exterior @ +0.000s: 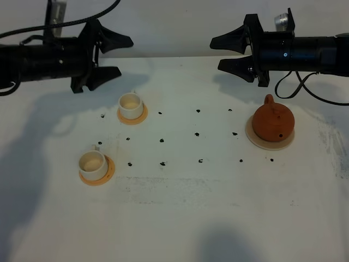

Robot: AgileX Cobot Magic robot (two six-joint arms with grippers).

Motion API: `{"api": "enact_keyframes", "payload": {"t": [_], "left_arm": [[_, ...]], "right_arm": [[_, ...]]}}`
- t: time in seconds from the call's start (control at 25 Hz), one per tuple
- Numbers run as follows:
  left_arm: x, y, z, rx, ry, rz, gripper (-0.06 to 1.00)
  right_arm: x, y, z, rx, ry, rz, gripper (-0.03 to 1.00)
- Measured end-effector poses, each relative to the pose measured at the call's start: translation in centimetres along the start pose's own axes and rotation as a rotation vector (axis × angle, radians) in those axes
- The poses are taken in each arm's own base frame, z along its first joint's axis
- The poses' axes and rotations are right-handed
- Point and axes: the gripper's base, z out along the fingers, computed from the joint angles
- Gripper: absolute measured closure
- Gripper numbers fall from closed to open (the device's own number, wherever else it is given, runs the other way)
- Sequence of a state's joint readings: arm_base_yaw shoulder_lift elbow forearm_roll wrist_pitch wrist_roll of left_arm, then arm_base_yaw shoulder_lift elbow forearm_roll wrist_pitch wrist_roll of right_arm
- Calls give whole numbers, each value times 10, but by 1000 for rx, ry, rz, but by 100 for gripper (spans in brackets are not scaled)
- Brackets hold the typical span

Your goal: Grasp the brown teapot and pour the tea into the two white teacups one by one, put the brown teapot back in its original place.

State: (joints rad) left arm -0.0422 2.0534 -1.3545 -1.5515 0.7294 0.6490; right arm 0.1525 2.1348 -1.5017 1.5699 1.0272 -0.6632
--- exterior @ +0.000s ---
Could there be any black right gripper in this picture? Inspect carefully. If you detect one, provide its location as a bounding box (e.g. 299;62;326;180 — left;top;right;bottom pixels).
209;14;294;87

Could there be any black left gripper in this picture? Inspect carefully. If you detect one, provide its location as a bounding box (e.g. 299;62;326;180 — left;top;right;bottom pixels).
38;19;134;93

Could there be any brown clay teapot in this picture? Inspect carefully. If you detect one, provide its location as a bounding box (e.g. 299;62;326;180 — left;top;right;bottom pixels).
252;94;295;142

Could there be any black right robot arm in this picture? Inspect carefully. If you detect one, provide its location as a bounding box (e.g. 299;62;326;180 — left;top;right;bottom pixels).
210;10;348;87

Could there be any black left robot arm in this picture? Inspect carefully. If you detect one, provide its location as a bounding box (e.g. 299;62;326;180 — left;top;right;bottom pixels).
1;19;134;96

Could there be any cream round teapot coaster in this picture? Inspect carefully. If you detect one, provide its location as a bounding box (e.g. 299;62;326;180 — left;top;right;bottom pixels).
245;116;295;151

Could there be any far white teacup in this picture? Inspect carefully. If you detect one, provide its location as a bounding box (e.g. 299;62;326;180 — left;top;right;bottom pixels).
118;92;144;120

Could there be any white teacup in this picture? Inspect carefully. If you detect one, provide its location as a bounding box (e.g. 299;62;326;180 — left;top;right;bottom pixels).
118;92;144;120
79;145;108;181

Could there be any far orange coaster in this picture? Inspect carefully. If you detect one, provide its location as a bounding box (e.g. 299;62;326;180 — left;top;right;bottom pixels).
117;105;148;125

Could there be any orange coaster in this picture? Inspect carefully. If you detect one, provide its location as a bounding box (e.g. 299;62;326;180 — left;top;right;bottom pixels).
79;155;115;186
117;105;148;125

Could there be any near white teacup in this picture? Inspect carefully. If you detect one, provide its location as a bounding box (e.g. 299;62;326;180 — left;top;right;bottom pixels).
79;145;108;181

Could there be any near orange coaster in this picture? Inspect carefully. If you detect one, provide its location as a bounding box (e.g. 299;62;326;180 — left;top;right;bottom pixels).
79;155;115;186

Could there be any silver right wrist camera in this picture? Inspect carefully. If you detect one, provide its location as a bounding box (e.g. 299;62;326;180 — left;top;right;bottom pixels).
274;8;295;32

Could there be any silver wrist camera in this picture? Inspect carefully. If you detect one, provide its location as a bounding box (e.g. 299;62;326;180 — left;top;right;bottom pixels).
274;8;295;32
44;0;67;37

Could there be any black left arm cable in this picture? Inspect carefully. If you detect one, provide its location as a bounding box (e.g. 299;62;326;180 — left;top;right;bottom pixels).
0;0;121;39

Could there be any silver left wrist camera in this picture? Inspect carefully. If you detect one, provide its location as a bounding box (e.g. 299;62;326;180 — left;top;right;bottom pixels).
44;0;67;37

